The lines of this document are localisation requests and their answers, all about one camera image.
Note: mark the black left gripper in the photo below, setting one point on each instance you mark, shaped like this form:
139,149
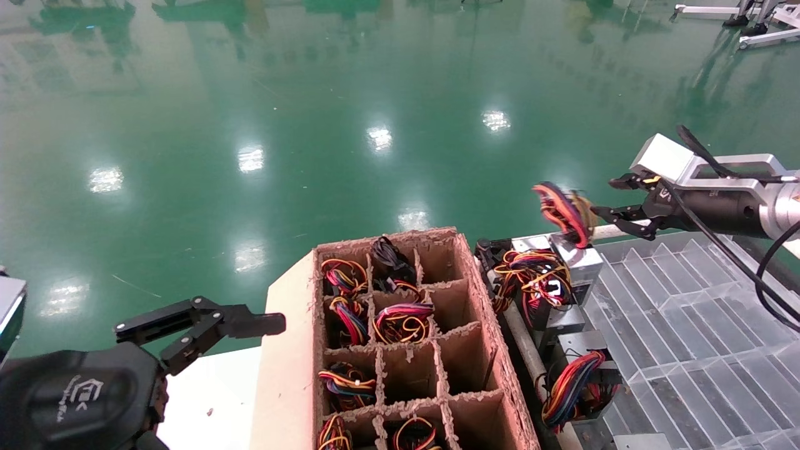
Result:
75,400

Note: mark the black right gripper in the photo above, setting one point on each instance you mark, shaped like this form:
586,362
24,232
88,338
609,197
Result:
719,209

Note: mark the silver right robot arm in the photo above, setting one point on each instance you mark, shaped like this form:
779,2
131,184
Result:
781,209

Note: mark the long white rack pipe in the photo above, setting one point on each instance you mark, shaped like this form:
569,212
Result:
609,232

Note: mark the brown divided cardboard box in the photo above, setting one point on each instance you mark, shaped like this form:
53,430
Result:
287,350

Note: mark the clear plastic ridged tray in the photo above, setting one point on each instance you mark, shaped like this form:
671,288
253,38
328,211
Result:
687,337

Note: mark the short white rack pipe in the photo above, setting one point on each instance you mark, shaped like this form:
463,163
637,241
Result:
795,247

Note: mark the grey rack pipe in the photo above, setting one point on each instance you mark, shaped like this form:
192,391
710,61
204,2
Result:
531,359

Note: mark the silver power supply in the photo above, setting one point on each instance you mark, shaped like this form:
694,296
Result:
642,442

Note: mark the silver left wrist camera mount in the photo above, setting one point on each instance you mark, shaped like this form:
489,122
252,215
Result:
11,312

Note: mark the white metal floor frame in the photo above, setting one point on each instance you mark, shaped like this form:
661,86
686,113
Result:
759,25

